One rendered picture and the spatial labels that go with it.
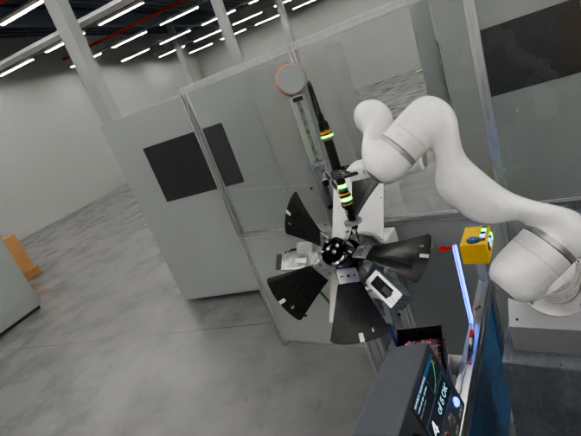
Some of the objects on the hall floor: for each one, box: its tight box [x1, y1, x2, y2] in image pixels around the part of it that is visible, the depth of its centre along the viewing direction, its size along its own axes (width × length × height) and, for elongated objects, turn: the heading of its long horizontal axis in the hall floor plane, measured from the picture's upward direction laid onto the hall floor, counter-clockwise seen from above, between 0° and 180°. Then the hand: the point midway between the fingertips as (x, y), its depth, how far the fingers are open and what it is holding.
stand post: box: [364, 336, 388, 378], centre depth 201 cm, size 4×9×91 cm, turn 103°
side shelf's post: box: [393, 272, 419, 329], centre depth 235 cm, size 4×4×83 cm
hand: (338, 172), depth 152 cm, fingers closed on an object, 4 cm apart
